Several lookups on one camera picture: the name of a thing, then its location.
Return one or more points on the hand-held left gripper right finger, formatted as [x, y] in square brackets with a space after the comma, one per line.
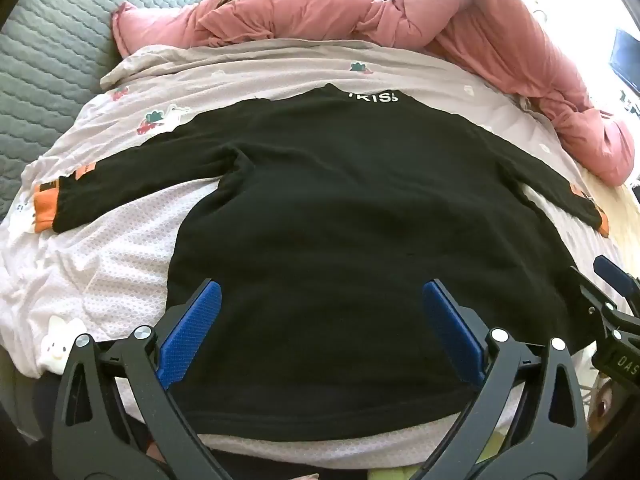
[450, 330]

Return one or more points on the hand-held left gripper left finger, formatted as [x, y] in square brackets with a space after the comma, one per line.
[195, 330]

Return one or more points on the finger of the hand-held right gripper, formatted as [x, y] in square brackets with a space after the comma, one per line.
[595, 300]
[615, 272]

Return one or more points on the black sweater with orange cuffs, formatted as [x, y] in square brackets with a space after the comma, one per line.
[325, 210]

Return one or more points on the person's right hand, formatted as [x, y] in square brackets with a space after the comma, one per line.
[602, 405]

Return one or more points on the cream fuzzy blanket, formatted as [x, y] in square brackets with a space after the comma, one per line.
[620, 220]

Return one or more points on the lime green garment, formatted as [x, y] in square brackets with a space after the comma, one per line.
[390, 472]

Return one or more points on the black flat monitor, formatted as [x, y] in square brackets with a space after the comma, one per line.
[627, 57]

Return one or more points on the pale pink printed blanket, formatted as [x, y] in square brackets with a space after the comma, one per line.
[300, 70]

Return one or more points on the pink duvet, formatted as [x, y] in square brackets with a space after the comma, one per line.
[475, 25]

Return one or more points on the grey quilted cushion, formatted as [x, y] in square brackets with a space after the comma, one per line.
[50, 60]

